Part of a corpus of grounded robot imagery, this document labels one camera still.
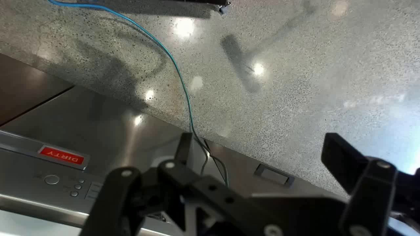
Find dark brown cabinet door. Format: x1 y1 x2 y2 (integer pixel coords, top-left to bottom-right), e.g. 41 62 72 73
0 51 76 128

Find teal power cable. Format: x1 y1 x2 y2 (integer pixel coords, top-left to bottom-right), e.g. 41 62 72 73
46 0 230 184

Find stainless steel dishwasher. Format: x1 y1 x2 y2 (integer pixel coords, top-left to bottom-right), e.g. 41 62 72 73
0 82 347 236

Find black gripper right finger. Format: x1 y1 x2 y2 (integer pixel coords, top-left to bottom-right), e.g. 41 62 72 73
321 131 420 236

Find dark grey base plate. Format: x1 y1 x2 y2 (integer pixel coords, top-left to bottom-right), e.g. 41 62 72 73
93 0 231 19

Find rectangular dishwasher latch slot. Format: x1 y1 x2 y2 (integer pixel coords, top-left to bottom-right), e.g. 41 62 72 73
254 162 294 187

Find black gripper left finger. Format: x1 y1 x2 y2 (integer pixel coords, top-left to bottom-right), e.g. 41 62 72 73
78 131 264 236

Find large round dishwasher button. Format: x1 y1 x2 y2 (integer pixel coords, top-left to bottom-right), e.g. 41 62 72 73
44 173 62 187

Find red dirty magnet label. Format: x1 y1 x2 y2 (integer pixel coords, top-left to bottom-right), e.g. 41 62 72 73
37 144 87 167

